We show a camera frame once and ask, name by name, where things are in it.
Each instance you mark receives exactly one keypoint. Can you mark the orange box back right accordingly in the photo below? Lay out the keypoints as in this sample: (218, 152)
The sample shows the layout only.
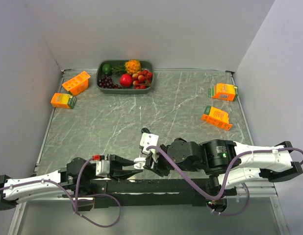
(223, 91)

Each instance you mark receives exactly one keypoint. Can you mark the black earbud charging case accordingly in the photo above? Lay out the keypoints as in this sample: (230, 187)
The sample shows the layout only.
(145, 130)

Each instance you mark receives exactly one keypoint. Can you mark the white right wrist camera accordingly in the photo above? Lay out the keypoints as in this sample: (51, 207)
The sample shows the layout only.
(146, 141)

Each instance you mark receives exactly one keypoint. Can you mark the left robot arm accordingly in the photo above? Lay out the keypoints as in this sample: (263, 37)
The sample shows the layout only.
(73, 180)

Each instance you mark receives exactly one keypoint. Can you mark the dark grape bunch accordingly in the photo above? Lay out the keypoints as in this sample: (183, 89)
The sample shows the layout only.
(106, 82)

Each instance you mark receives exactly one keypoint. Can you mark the white earbud charging case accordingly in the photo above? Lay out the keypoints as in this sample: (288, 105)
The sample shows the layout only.
(139, 163)

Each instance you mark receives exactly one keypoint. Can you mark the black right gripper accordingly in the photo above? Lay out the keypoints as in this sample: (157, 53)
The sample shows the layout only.
(156, 167)

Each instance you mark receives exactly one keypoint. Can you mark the orange green box left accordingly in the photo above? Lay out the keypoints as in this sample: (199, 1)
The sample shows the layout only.
(60, 100)

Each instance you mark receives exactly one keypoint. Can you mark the green leafy sprig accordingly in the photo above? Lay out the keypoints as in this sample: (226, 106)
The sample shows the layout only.
(118, 69)

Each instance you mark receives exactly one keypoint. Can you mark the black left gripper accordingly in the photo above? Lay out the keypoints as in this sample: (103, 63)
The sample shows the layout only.
(116, 173)

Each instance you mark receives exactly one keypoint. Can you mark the red apple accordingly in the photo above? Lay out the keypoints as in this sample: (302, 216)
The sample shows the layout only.
(126, 80)

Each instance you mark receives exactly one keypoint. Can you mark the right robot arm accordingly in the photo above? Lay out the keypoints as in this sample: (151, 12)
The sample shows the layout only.
(227, 163)

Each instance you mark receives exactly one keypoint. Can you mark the grey-green fruit tray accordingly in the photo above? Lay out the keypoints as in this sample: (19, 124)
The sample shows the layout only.
(145, 65)

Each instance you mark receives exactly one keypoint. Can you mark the orange box back left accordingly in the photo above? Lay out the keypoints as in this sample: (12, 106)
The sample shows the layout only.
(77, 84)

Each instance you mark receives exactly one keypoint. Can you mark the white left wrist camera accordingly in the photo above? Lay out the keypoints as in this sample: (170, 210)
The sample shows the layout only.
(102, 165)

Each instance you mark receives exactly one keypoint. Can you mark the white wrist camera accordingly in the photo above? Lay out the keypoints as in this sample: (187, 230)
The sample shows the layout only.
(146, 141)
(102, 165)

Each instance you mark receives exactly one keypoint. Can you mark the aluminium frame rail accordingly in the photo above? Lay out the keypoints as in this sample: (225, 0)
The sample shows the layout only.
(257, 191)

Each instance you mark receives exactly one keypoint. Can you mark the green lime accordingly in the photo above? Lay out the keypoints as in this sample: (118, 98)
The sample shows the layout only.
(106, 69)

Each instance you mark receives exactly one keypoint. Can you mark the red lychee bunch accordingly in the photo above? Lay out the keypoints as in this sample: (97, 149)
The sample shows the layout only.
(142, 79)

